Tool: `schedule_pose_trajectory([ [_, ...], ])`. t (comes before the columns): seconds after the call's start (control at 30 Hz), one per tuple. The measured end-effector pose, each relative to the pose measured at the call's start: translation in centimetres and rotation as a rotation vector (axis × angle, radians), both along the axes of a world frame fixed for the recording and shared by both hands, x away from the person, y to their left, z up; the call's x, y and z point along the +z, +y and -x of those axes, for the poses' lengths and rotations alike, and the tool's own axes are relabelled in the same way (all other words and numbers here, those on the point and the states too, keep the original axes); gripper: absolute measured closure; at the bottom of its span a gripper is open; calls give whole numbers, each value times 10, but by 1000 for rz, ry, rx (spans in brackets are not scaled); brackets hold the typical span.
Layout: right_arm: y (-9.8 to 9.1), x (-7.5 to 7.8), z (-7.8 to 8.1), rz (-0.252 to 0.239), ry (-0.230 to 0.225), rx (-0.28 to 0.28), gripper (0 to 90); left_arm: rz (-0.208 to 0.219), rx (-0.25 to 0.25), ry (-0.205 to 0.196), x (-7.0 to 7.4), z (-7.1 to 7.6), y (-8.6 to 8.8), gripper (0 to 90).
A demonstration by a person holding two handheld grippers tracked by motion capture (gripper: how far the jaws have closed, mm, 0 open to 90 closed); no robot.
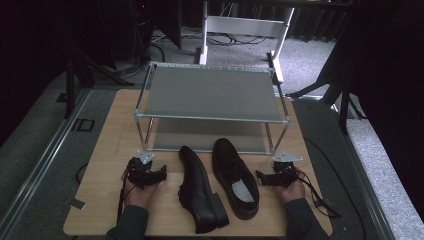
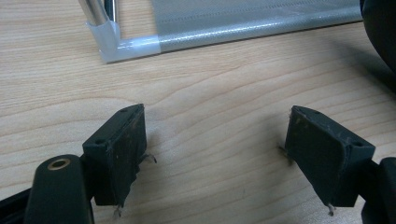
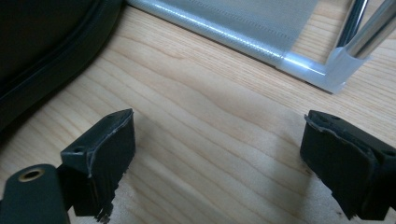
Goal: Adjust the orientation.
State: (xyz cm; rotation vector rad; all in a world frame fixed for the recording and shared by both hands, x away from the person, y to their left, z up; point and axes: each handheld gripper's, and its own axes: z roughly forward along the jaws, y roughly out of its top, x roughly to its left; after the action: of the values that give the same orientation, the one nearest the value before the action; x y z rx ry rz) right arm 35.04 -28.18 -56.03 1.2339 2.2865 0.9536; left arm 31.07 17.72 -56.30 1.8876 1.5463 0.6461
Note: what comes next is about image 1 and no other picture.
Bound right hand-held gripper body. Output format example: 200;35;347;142
272;151;304;188

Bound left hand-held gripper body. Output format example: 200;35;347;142
125;149;158;191

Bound black leather shoe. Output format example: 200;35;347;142
177;145;230;235
211;137;261;221

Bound metal shoe rack grey shelves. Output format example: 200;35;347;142
134;61;292;156

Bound person's right hand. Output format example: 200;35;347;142
274;181;306;205

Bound person's left hand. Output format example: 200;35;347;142
123;181;161;209

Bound grey tape strip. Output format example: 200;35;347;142
63;196;87;211

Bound black metal stand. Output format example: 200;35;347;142
285;49;368;135
55;31;135;120

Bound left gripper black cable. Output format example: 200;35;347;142
116;169;130;224

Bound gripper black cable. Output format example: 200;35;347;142
293;167;342;220
116;169;130;224

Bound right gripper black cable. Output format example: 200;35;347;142
293;167;342;220

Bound long black floor cable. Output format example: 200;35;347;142
302;135;368;240

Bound metal floor rail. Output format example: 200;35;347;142
0;87;92;232
292;94;398;240

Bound bundle of floor cables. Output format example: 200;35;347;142
150;30;268;48

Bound white desk frame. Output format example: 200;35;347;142
198;0;296;84

